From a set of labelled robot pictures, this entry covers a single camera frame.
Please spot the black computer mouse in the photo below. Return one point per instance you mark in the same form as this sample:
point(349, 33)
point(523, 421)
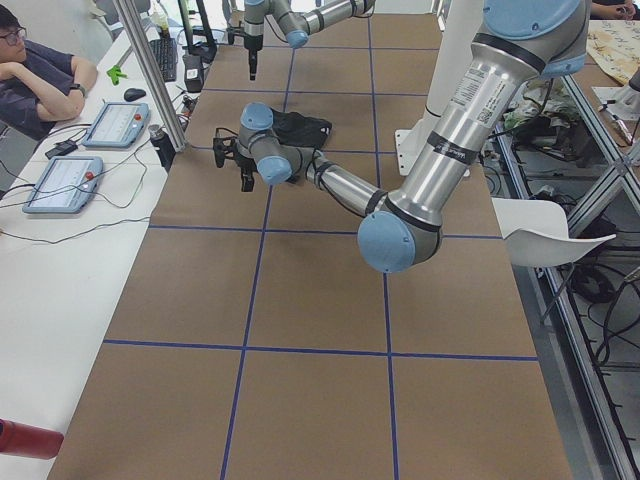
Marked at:
point(133, 94)

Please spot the blue teach pendant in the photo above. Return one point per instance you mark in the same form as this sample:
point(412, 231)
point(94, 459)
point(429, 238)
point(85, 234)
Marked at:
point(117, 125)
point(67, 184)

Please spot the seated person in grey shirt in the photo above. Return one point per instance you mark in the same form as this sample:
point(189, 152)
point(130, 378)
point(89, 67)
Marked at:
point(40, 86)

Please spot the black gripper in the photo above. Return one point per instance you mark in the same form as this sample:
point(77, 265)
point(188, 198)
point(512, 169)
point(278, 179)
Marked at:
point(245, 167)
point(252, 44)

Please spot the black printed t-shirt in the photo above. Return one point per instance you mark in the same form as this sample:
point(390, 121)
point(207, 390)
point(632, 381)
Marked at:
point(296, 130)

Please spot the upper blue teach pendant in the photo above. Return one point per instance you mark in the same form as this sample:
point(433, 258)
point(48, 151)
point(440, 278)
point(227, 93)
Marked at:
point(117, 125)

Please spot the lower blue teach pendant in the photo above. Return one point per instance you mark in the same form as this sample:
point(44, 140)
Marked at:
point(67, 184)

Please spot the green plastic clamp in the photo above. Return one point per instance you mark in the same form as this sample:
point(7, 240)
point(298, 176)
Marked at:
point(116, 74)

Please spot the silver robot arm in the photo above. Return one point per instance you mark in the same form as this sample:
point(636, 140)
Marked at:
point(493, 47)
point(296, 27)

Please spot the red cylinder bottle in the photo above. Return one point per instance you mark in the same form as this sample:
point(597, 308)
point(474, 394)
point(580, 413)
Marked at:
point(18, 439)

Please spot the white central pedestal column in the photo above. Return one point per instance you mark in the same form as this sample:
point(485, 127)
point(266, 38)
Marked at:
point(430, 100)

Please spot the white plastic chair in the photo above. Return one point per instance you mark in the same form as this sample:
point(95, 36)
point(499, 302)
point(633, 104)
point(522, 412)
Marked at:
point(536, 233)

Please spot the aluminium frame post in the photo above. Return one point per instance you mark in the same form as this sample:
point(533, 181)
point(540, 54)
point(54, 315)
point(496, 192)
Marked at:
point(130, 19)

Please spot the black keyboard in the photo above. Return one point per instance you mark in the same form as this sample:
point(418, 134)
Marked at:
point(164, 51)

